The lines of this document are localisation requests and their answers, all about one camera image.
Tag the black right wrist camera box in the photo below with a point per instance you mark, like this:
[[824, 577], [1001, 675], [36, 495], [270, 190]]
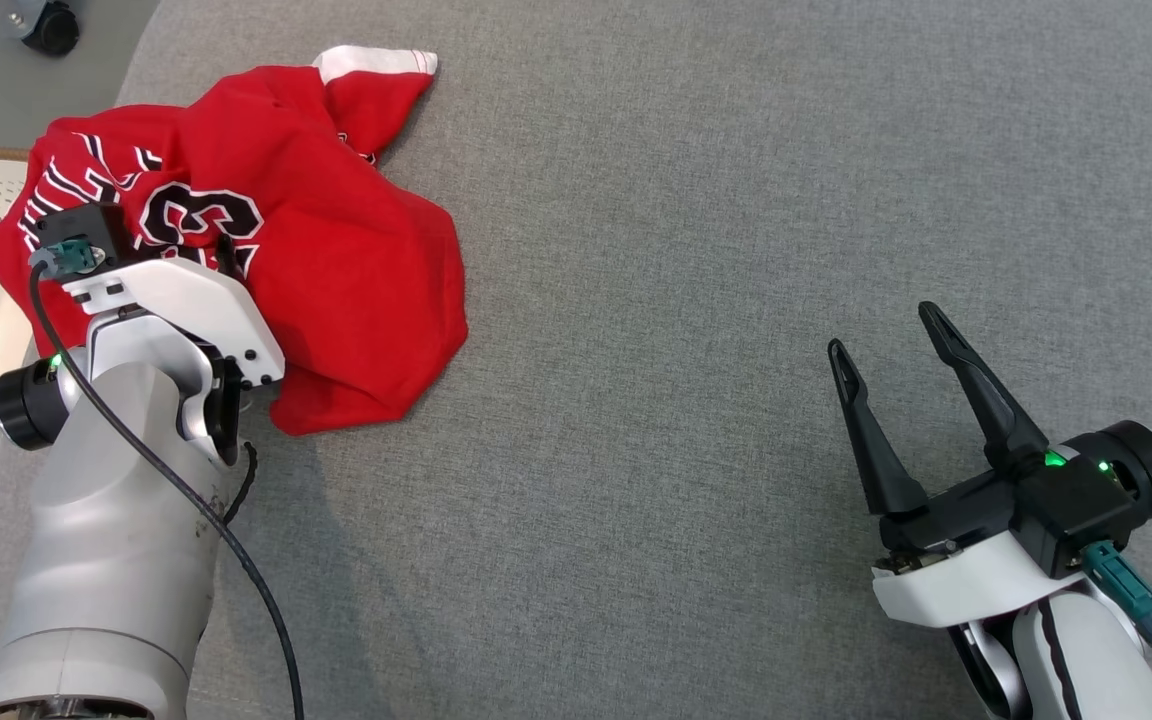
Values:
[[1076, 510]]

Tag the red white basketball jersey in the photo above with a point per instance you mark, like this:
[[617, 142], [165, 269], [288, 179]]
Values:
[[356, 280]]

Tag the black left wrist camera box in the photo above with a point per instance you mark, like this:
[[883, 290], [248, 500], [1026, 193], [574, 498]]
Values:
[[81, 228]]

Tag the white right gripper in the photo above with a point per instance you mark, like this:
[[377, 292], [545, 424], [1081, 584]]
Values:
[[966, 585]]

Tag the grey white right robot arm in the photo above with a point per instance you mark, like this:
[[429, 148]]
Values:
[[1086, 660]]

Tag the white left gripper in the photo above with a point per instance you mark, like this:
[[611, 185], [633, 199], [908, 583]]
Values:
[[186, 310]]

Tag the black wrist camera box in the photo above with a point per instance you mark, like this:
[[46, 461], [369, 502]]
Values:
[[81, 228], [1076, 510]]

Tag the black caster wheel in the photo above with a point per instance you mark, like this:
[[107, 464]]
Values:
[[48, 25]]

